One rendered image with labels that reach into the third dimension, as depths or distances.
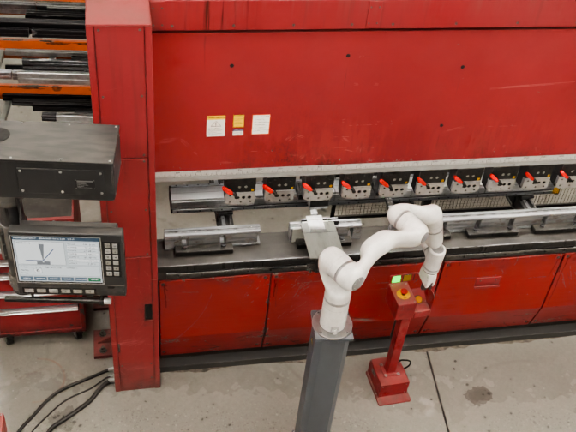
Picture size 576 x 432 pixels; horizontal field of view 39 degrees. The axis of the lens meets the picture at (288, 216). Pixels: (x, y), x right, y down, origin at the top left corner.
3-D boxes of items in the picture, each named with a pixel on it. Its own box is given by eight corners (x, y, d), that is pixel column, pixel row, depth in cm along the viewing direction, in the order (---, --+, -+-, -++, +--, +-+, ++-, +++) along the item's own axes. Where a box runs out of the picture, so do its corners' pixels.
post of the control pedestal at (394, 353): (387, 374, 474) (404, 311, 438) (383, 366, 478) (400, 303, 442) (395, 372, 475) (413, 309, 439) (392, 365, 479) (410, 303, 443)
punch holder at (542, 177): (520, 190, 442) (529, 165, 431) (514, 180, 448) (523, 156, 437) (546, 189, 445) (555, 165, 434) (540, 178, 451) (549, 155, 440)
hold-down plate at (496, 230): (467, 238, 454) (468, 234, 452) (464, 231, 458) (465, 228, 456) (518, 235, 460) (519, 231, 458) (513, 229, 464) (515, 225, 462)
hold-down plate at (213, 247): (175, 256, 423) (175, 253, 421) (174, 249, 427) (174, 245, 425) (233, 253, 429) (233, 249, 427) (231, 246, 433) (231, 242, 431)
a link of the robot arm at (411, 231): (325, 278, 363) (349, 300, 354) (323, 261, 354) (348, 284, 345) (408, 221, 381) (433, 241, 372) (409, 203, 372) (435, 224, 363)
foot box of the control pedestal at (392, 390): (378, 406, 471) (381, 393, 463) (365, 372, 489) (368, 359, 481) (411, 401, 476) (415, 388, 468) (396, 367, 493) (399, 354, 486)
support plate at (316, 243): (309, 259, 414) (310, 258, 413) (300, 224, 433) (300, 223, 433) (345, 257, 418) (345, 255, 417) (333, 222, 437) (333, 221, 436)
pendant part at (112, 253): (18, 295, 347) (6, 232, 323) (23, 274, 355) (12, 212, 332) (126, 297, 351) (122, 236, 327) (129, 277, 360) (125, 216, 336)
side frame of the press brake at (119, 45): (115, 393, 462) (85, 25, 310) (111, 283, 524) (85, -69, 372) (160, 388, 467) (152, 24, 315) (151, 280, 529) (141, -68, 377)
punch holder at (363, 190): (340, 199, 423) (345, 174, 412) (337, 189, 429) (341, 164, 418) (369, 198, 426) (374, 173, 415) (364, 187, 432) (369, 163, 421)
